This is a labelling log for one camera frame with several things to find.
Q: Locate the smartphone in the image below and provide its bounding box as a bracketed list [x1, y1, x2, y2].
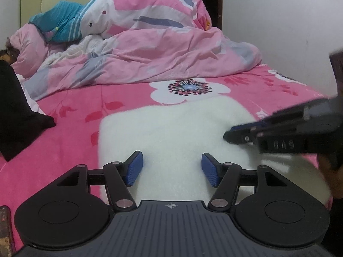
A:
[0, 206, 15, 257]

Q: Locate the teal striped pillow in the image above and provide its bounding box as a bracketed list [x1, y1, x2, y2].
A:
[29, 0, 93, 43]

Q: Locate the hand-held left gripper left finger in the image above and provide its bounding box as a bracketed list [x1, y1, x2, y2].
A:
[56, 151, 144, 211]

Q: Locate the black folded garment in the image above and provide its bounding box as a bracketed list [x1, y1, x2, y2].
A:
[0, 60, 57, 162]

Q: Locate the pink patterned duvet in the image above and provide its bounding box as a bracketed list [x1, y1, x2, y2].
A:
[11, 0, 262, 101]

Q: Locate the brown patterned cloth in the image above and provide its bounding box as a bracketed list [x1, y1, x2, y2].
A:
[5, 37, 22, 65]

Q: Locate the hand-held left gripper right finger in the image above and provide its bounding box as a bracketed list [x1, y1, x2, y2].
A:
[202, 152, 291, 211]

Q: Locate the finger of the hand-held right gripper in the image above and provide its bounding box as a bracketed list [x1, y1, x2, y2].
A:
[223, 131, 259, 145]
[232, 106, 306, 132]

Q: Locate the pink floral blanket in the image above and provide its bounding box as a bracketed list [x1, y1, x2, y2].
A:
[0, 64, 330, 257]

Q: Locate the white crumpled sheet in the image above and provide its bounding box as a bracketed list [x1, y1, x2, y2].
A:
[43, 33, 108, 65]

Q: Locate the person's right hand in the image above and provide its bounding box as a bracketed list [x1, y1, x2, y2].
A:
[317, 153, 343, 193]

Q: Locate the white deer-print sweater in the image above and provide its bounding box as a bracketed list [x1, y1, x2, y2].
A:
[99, 99, 331, 206]

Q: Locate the dark wooden door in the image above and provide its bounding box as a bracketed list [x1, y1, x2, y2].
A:
[158, 0, 224, 30]

